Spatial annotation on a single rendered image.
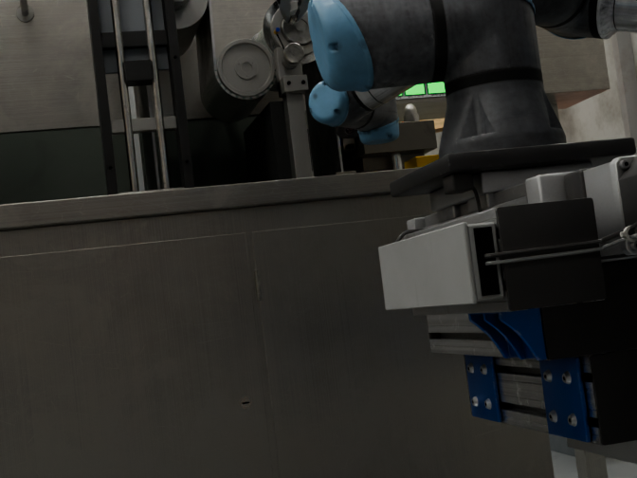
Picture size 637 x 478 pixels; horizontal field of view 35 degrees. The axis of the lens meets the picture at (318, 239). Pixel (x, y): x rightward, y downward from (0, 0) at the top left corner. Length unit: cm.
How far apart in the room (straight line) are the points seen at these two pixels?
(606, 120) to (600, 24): 523
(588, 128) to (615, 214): 621
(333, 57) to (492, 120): 20
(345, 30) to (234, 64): 97
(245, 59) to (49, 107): 52
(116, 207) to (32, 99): 72
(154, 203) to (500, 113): 76
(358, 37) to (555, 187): 31
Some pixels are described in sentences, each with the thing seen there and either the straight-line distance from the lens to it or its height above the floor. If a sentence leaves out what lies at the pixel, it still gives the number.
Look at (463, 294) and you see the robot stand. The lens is 88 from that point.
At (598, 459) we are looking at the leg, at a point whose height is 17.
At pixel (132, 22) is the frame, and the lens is 203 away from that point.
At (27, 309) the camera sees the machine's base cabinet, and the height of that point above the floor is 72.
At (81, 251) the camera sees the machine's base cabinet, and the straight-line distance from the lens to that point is 178.
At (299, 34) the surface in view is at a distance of 216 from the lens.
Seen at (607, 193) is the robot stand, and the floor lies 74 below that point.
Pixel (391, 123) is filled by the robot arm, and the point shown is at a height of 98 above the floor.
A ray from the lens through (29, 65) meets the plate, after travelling 244.
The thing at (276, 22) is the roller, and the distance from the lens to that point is 217.
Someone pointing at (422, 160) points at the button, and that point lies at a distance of 190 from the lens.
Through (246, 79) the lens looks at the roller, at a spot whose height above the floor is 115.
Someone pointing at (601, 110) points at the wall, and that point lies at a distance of 698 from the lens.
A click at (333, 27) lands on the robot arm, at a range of 119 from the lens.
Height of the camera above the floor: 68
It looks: 4 degrees up
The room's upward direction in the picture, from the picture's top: 7 degrees counter-clockwise
